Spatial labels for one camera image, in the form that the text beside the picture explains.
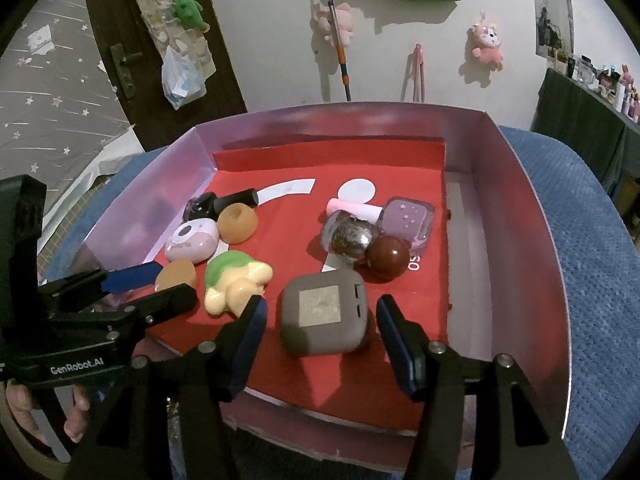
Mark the lilac cardboard box red lining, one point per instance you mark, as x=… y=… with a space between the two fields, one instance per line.
x=350 y=135

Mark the pink round case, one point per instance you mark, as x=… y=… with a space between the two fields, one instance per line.
x=192 y=247

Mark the pink plush monkey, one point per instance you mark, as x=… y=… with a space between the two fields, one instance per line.
x=487 y=45

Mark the taupe square case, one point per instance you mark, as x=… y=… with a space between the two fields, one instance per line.
x=320 y=340

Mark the pink nail polish bottle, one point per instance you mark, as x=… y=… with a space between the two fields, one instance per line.
x=405 y=220

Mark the green plush toy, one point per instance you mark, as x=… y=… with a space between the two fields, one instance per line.
x=187 y=10

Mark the yellow green turtle toy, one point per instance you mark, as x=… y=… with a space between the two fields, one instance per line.
x=235 y=285

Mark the dark grid cutting mat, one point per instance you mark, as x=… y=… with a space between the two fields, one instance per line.
x=65 y=220

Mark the small white paper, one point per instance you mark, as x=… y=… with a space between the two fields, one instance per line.
x=40 y=39

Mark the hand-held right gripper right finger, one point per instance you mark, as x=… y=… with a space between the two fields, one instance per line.
x=395 y=345

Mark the row of small bottles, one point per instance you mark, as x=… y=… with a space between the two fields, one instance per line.
x=605 y=80

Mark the white paper sheet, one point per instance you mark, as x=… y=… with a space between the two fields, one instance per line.
x=107 y=157

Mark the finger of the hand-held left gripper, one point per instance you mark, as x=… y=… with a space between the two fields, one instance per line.
x=130 y=277
x=170 y=300

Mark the small pink hanging item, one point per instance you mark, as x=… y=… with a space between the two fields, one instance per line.
x=419 y=70

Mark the dark cabinet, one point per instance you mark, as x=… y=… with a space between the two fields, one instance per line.
x=575 y=120

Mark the dark wall poster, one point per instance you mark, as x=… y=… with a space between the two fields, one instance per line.
x=552 y=15

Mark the perfume bottle red ball cap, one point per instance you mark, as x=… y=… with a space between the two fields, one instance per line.
x=390 y=255

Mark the orange grey mop stick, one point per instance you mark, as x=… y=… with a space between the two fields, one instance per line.
x=336 y=35

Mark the clear plastic bag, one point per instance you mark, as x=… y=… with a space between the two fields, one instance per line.
x=182 y=80

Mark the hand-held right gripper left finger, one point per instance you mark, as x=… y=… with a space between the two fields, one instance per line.
x=252 y=325

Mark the black cosmetic tube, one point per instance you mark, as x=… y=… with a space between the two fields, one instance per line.
x=237 y=197

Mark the person's left hand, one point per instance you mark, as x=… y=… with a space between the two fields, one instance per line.
x=25 y=410

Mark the beige hanging organizer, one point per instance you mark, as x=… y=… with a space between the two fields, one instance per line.
x=155 y=15

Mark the pink plush pig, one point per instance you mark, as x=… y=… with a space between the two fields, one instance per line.
x=345 y=20

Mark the dark brown door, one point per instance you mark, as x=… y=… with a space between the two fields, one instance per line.
x=100 y=10

